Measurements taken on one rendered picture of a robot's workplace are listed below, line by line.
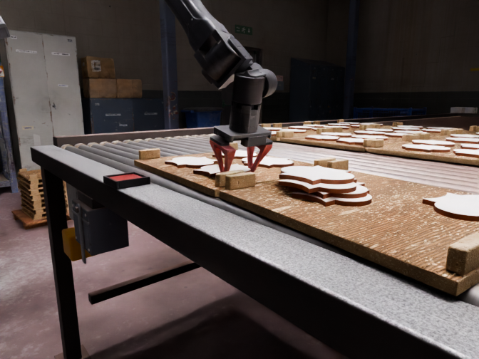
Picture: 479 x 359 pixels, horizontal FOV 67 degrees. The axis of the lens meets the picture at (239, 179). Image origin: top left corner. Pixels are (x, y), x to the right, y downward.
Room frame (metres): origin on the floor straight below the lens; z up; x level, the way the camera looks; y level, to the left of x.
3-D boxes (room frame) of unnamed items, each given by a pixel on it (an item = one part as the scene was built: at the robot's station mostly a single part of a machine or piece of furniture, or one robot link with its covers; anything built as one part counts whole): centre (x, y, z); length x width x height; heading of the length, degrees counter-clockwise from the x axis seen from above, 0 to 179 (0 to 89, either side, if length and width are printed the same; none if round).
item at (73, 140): (2.73, -0.81, 0.90); 4.04 x 0.06 x 0.10; 130
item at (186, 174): (0.90, 0.02, 0.93); 0.41 x 0.35 x 0.02; 36
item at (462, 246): (0.33, -0.22, 0.95); 0.06 x 0.02 x 0.03; 125
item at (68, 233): (1.06, 0.50, 0.74); 0.09 x 0.08 x 0.24; 40
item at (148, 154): (0.98, 0.25, 0.95); 0.06 x 0.02 x 0.03; 126
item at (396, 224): (0.56, -0.22, 0.93); 0.41 x 0.35 x 0.02; 35
